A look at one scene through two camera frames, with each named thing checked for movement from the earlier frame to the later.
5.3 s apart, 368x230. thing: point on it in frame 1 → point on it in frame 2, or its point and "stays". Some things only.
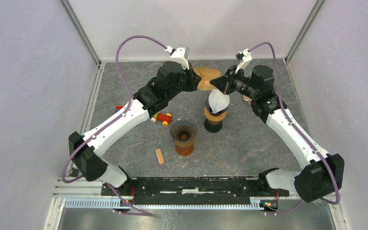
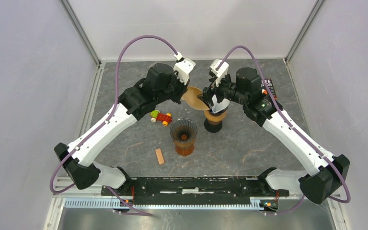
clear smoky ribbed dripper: (183, 130) stays
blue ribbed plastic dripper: (208, 107) stays
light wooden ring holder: (214, 120) stays
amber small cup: (184, 151) stays
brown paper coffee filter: (206, 74) → (191, 97)
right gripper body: (238, 83) → (225, 89)
